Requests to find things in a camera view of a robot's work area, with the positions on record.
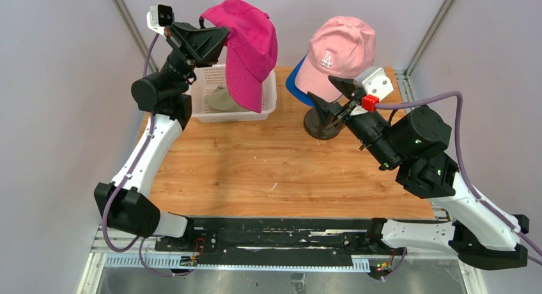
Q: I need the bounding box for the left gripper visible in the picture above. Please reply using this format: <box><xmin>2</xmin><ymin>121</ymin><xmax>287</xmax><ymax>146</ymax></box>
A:
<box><xmin>160</xmin><ymin>23</ymin><xmax>231</xmax><ymax>97</ymax></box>

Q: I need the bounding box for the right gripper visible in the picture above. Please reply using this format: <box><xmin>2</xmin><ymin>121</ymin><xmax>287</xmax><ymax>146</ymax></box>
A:
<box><xmin>306</xmin><ymin>75</ymin><xmax>401</xmax><ymax>170</ymax></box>

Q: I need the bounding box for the blue baseball cap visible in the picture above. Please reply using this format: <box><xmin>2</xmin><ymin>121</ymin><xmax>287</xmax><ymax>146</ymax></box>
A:
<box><xmin>285</xmin><ymin>53</ymin><xmax>330</xmax><ymax>107</ymax></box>

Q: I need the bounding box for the light pink baseball cap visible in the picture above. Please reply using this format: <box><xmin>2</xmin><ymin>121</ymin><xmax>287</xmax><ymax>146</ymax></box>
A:
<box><xmin>307</xmin><ymin>16</ymin><xmax>376</xmax><ymax>102</ymax></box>

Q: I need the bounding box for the magenta baseball cap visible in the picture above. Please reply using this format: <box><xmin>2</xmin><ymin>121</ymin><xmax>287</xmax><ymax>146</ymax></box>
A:
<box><xmin>200</xmin><ymin>0</ymin><xmax>278</xmax><ymax>113</ymax></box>

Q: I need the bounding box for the black baseball cap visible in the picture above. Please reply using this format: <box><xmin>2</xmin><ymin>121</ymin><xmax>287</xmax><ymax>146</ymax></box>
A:
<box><xmin>330</xmin><ymin>97</ymin><xmax>344</xmax><ymax>103</ymax></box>

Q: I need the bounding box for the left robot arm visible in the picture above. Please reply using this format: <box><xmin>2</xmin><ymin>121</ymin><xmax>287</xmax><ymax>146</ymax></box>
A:
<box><xmin>94</xmin><ymin>22</ymin><xmax>229</xmax><ymax>251</ymax></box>

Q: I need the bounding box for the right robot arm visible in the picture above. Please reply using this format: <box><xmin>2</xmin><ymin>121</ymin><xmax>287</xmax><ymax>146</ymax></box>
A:
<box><xmin>309</xmin><ymin>77</ymin><xmax>529</xmax><ymax>270</ymax></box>

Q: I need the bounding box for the dark wooden mannequin stand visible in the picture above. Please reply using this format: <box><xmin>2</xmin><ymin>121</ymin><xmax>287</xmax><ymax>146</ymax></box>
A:
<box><xmin>303</xmin><ymin>103</ymin><xmax>343</xmax><ymax>141</ymax></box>

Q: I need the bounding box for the white plastic basket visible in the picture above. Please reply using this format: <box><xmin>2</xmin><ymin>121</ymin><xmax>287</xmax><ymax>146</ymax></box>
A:
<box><xmin>187</xmin><ymin>64</ymin><xmax>277</xmax><ymax>123</ymax></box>

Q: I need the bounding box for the khaki baseball cap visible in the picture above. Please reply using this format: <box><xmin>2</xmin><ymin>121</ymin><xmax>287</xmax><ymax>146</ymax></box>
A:
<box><xmin>204</xmin><ymin>86</ymin><xmax>248</xmax><ymax>112</ymax></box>

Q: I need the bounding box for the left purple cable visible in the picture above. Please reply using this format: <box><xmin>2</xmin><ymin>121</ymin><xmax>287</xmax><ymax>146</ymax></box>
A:
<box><xmin>101</xmin><ymin>33</ymin><xmax>196</xmax><ymax>278</ymax></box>

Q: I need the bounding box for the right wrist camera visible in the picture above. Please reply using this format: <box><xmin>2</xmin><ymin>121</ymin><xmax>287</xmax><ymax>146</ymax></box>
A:
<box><xmin>350</xmin><ymin>66</ymin><xmax>394</xmax><ymax>116</ymax></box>

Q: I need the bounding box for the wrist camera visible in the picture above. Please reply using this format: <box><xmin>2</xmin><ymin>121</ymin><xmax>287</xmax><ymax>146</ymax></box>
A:
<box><xmin>350</xmin><ymin>66</ymin><xmax>394</xmax><ymax>116</ymax></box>
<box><xmin>146</xmin><ymin>4</ymin><xmax>174</xmax><ymax>35</ymax></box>

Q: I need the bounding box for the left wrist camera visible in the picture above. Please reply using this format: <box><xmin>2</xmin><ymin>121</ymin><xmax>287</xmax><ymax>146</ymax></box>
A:
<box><xmin>146</xmin><ymin>4</ymin><xmax>174</xmax><ymax>35</ymax></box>

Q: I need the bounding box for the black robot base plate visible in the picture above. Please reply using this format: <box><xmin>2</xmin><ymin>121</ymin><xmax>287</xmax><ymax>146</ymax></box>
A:
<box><xmin>158</xmin><ymin>217</ymin><xmax>407</xmax><ymax>257</ymax></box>

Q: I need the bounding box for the aluminium frame rail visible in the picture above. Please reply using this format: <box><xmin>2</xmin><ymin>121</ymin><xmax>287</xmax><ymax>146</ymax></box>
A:
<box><xmin>82</xmin><ymin>224</ymin><xmax>479</xmax><ymax>280</ymax></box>

